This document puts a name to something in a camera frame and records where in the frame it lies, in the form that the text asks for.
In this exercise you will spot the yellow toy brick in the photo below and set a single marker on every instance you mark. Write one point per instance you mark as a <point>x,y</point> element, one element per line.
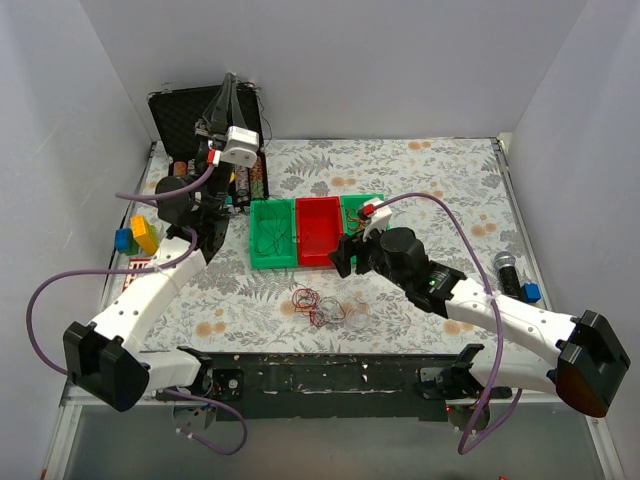
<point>144,234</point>

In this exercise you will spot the black microphone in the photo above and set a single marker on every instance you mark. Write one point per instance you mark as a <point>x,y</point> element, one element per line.
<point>505,266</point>

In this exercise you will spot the small blue block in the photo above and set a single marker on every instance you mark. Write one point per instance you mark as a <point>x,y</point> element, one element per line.
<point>530,293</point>

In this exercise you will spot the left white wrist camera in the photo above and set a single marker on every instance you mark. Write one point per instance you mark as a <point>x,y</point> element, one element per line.
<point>241,148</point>

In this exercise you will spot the aluminium frame rail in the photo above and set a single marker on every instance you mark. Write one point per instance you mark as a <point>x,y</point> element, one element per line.
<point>74,395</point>

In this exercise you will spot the black poker chip case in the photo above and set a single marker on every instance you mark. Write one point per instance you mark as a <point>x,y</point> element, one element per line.
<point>175,114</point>

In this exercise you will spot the right green bin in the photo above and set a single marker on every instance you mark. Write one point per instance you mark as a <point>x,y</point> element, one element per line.
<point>350,204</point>

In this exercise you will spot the blue toy brick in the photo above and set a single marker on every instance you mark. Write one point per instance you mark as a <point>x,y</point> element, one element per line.
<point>123,239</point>

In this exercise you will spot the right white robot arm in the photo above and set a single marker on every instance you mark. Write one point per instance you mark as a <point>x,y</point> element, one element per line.
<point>580,359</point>

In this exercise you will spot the green bin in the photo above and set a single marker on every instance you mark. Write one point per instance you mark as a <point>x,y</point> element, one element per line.
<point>350,204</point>
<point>272,234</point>

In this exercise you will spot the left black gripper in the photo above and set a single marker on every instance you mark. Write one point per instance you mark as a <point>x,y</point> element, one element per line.
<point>210,128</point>

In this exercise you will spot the left green bin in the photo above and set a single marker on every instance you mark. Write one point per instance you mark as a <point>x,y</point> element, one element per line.
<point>272,234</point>

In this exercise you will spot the green toy brick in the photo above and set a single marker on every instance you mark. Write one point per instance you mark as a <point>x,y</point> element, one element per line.
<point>133,249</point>

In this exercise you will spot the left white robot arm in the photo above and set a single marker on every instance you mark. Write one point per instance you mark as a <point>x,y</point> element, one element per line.
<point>105,357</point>

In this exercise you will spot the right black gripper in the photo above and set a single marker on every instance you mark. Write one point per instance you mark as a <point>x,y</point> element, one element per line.
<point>355,255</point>

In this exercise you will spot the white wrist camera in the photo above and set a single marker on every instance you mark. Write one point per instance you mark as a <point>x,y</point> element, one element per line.
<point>376,216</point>
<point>241,148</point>

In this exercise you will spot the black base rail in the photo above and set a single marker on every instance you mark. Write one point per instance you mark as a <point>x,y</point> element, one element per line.
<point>314,386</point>

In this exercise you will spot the red bin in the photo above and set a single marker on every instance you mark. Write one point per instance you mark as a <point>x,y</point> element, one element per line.
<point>319,227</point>

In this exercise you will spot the red window toy brick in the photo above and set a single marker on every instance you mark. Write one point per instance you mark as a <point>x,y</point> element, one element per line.
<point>135,264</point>

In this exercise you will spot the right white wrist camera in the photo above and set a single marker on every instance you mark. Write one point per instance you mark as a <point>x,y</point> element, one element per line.
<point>376,216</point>

